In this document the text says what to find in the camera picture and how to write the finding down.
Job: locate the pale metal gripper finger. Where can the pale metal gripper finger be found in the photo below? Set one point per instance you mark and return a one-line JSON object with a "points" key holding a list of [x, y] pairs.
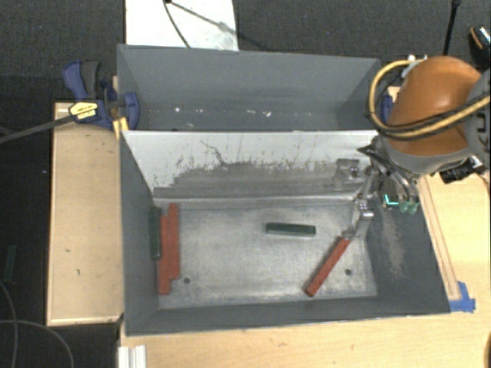
{"points": [[363, 210], [347, 171]]}

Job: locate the red-brown flat block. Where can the red-brown flat block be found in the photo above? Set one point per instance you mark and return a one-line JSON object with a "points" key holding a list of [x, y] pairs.
{"points": [[173, 240], [329, 267], [163, 259]]}

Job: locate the dark green flat block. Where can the dark green flat block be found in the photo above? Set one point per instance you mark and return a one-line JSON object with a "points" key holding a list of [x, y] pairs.
{"points": [[290, 229], [154, 232]]}

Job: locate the grey metal bin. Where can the grey metal bin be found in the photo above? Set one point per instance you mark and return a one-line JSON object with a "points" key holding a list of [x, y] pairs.
{"points": [[245, 259]]}

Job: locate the pale wood board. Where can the pale wood board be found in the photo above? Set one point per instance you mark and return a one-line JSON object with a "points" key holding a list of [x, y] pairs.
{"points": [[84, 221]]}

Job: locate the black cylinder on white bracket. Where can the black cylinder on white bracket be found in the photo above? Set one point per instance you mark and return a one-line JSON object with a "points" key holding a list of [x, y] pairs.
{"points": [[458, 173]]}

